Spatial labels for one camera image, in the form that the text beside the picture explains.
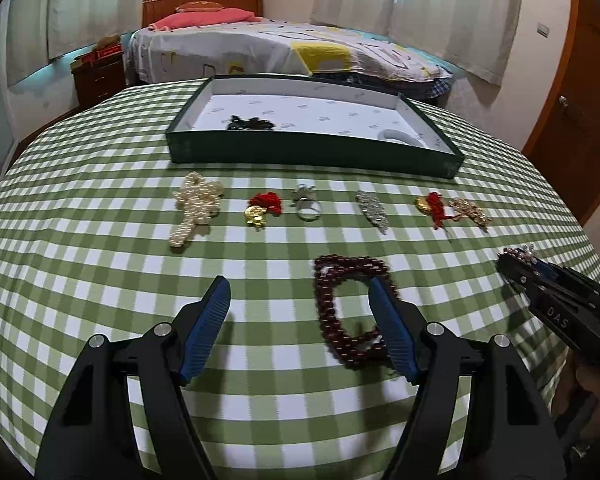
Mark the red box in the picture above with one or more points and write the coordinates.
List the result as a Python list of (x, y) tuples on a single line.
[(107, 51)]

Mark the gold cluster earring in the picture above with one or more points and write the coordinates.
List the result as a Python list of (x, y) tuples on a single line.
[(472, 211)]

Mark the dark wooden nightstand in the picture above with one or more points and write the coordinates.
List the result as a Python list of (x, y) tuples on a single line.
[(100, 80)]

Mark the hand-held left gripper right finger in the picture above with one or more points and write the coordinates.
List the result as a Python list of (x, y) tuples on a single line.
[(392, 330)]

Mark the white bangle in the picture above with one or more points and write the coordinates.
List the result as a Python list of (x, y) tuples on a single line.
[(395, 135)]

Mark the green checked tablecloth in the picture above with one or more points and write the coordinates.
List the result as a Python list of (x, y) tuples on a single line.
[(130, 270)]

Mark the gold pendant with red tassel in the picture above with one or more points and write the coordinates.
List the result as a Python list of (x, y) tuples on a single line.
[(432, 206), (262, 207)]

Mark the pink pillow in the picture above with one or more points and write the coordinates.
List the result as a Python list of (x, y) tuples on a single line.
[(200, 20)]

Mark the brown object on nightstand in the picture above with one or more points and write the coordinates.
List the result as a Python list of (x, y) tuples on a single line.
[(109, 41)]

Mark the blue plaid bed skirt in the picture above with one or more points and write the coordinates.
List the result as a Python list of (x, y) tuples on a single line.
[(380, 85)]

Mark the silver leaf brooch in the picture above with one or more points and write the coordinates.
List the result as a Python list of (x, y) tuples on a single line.
[(374, 207)]

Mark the dark green cardboard tray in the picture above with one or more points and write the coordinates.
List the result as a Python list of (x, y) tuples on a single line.
[(305, 152)]

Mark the wooden door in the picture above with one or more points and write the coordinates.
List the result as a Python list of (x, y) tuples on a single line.
[(580, 110)]

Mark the wooden headboard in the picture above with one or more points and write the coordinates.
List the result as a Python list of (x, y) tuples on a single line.
[(200, 0)]

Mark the orange pillow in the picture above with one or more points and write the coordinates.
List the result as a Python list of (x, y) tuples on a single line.
[(200, 7)]

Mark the wall socket plate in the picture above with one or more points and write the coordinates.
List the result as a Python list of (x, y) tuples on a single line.
[(543, 30)]

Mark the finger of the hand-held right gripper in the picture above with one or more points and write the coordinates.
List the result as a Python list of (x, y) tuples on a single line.
[(517, 275), (550, 271)]

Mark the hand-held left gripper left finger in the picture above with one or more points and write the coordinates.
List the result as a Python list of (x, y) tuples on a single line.
[(207, 330)]

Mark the small silver rhinestone brooch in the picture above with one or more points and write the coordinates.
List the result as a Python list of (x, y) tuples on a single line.
[(519, 253)]

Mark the patterned white bedsheet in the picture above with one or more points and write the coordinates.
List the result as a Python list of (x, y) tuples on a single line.
[(280, 50)]

